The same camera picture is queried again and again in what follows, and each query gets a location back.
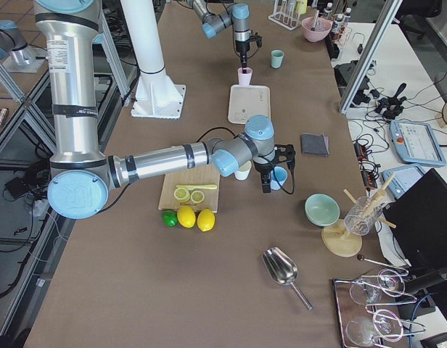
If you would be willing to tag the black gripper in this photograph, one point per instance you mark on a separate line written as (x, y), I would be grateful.
(262, 167)
(242, 47)

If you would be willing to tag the blue cup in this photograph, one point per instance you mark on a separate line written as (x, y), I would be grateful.
(278, 177)

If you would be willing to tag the pink cup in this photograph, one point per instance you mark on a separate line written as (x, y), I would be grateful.
(244, 76)

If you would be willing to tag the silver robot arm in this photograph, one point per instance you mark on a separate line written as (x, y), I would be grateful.
(235, 16)
(82, 175)

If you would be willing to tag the cream rabbit tray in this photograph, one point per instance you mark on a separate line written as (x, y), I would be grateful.
(247, 101)

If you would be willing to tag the wine glass rack tray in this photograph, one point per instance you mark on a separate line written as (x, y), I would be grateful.
(347, 309)

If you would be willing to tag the cream yellow cup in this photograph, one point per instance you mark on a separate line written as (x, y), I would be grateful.
(243, 172)

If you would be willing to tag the green cup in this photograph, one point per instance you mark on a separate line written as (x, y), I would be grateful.
(277, 57)

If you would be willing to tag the grey folded cloth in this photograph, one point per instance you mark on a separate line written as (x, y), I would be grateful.
(315, 144)

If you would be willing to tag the green bowl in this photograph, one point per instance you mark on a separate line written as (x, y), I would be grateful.
(321, 210)

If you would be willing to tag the wooden cutting board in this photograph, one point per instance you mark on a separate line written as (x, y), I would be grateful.
(205, 175)

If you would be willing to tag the yellow lemon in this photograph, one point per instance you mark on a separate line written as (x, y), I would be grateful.
(206, 220)
(186, 216)

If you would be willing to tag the lemon half slice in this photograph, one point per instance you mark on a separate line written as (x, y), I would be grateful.
(197, 196)
(181, 195)

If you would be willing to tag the yellow plastic knife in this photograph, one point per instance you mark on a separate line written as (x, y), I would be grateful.
(197, 187)

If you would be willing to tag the pink bowl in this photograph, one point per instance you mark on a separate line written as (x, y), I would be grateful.
(320, 31)

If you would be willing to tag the metal scoop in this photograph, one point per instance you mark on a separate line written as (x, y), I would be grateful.
(284, 271)

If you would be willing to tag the wooden cup stand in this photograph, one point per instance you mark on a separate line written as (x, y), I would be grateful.
(343, 243)

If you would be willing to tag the green lime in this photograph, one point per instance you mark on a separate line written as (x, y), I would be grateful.
(169, 218)

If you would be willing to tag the clear glass cup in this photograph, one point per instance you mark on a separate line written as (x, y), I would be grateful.
(363, 215)

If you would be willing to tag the blue teach pendant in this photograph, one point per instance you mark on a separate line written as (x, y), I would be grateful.
(416, 143)
(404, 178)

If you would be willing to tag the black monitor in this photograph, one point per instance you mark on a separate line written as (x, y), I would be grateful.
(420, 216)

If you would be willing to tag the black gripper camera mount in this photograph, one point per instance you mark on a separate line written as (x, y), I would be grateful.
(285, 154)

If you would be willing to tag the white wire rack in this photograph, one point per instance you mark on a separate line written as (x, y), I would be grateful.
(287, 13)

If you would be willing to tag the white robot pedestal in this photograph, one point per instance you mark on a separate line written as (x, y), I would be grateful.
(157, 96)

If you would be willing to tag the aluminium frame post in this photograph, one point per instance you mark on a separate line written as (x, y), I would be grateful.
(383, 22)

